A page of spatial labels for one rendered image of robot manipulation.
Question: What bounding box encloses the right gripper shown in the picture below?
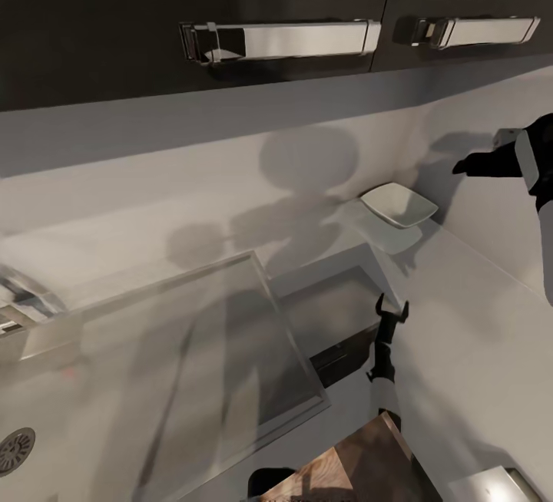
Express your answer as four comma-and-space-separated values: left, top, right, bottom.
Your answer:
452, 148, 523, 177

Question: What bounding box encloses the bowl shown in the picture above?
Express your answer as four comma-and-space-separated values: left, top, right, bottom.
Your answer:
361, 182, 439, 230

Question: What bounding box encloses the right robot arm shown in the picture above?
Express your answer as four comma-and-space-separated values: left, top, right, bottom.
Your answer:
452, 113, 553, 306

